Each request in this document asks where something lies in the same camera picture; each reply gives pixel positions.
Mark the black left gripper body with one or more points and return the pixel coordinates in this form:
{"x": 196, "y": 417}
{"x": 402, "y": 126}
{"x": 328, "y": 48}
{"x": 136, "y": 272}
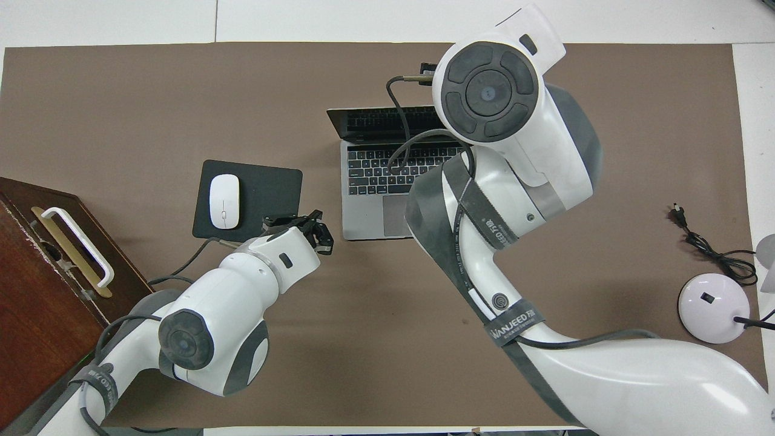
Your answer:
{"x": 281, "y": 223}

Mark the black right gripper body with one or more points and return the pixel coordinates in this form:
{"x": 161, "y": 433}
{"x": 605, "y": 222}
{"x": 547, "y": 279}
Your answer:
{"x": 428, "y": 69}

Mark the silver grey laptop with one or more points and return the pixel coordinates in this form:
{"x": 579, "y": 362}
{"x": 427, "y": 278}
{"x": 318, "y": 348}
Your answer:
{"x": 363, "y": 218}

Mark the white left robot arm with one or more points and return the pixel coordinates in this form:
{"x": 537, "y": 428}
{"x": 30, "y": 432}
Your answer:
{"x": 230, "y": 303}

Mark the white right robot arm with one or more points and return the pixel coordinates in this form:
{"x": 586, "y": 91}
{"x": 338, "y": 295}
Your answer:
{"x": 636, "y": 381}

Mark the black mouse pad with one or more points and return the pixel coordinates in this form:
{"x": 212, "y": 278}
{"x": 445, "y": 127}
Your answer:
{"x": 269, "y": 188}

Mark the white computer mouse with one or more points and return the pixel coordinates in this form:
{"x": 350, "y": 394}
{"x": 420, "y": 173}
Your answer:
{"x": 224, "y": 201}

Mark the brown table mat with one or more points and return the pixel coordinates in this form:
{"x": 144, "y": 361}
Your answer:
{"x": 151, "y": 109}

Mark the dark brown wooden box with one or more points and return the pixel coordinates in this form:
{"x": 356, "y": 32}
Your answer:
{"x": 36, "y": 303}

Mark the white desk lamp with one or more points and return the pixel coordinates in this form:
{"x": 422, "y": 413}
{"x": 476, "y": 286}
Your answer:
{"x": 711, "y": 309}

